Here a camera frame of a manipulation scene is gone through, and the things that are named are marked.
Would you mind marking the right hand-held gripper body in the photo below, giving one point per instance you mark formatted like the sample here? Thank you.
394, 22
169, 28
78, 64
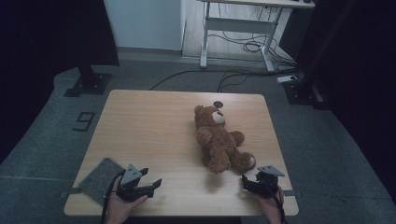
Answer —
267, 186

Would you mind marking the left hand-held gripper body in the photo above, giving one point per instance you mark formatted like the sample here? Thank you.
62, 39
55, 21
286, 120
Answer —
129, 177

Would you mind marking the grey knitted cloth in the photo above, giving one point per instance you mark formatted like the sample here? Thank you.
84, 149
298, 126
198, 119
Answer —
101, 180

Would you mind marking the brown teddy bear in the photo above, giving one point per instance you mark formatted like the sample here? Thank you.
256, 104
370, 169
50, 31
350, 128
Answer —
218, 143

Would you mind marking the person's right hand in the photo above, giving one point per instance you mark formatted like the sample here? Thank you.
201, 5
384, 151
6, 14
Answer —
272, 208

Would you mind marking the person's left hand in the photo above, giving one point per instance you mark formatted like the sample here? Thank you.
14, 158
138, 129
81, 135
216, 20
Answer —
120, 210

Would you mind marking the grey tape strip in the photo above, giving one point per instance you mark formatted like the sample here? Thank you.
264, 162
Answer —
71, 192
292, 193

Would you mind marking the white power strip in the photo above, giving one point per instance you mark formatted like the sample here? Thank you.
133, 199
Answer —
287, 78

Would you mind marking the dark curtain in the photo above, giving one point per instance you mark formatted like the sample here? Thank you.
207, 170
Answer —
364, 62
46, 46

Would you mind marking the black stand base plate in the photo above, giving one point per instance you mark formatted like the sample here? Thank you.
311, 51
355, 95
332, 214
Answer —
299, 93
90, 83

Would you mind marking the white metal desk frame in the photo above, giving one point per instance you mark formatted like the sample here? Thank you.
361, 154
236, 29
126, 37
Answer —
239, 25

